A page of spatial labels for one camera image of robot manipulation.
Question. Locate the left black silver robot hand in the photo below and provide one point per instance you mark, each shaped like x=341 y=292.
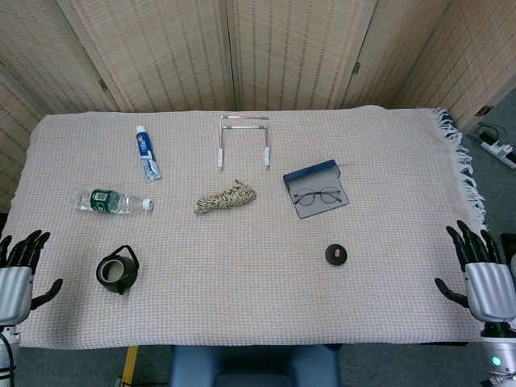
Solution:
x=16 y=282

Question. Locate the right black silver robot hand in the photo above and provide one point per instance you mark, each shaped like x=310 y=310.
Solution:
x=488 y=286

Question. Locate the black teapot lid wooden knob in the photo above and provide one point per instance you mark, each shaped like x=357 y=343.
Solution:
x=332 y=258

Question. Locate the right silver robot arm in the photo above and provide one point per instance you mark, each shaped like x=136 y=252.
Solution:
x=500 y=350

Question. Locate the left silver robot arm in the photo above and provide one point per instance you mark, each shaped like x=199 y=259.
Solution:
x=10 y=331

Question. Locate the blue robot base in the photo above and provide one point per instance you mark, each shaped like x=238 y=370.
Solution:
x=242 y=363

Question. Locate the clear water bottle green label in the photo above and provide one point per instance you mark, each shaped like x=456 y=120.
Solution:
x=105 y=200

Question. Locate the white power strip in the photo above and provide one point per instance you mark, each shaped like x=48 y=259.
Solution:
x=500 y=149

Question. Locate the blue white toothpaste tube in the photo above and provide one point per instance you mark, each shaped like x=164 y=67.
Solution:
x=146 y=153

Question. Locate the thin black metal eyeglasses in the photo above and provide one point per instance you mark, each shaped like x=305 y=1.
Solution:
x=308 y=197

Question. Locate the open blue glasses case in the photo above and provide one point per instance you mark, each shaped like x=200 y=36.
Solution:
x=310 y=171

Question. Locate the brass screen hinge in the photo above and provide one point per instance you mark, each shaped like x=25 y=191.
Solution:
x=356 y=67
x=102 y=84

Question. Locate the beige waffle weave tablecloth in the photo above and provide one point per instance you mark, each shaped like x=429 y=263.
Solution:
x=258 y=282

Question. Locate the woven bamboo folding screen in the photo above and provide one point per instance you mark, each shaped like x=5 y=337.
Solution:
x=161 y=52

